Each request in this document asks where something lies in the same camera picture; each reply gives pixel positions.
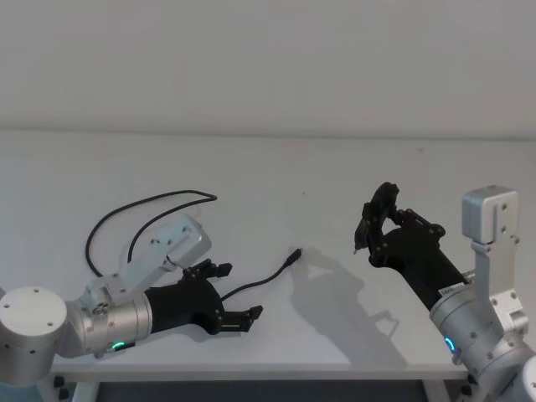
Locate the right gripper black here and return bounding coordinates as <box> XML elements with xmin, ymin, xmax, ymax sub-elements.
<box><xmin>360</xmin><ymin>181</ymin><xmax>473</xmax><ymax>311</ymax></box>

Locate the black cable with plug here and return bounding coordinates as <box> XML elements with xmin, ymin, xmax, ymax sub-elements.
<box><xmin>220</xmin><ymin>248</ymin><xmax>303</xmax><ymax>302</ymax></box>

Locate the thin black looped cable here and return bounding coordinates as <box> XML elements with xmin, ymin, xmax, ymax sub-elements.
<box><xmin>85</xmin><ymin>190</ymin><xmax>219</xmax><ymax>279</ymax></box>

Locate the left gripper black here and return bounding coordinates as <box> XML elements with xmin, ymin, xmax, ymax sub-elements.
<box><xmin>143</xmin><ymin>259</ymin><xmax>265</xmax><ymax>337</ymax></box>

